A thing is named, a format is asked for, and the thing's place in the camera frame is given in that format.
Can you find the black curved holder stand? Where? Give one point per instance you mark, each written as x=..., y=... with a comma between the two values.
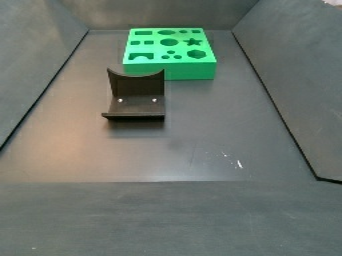
x=138, y=96

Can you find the green shape sorter block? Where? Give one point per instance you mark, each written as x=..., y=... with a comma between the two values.
x=178, y=50

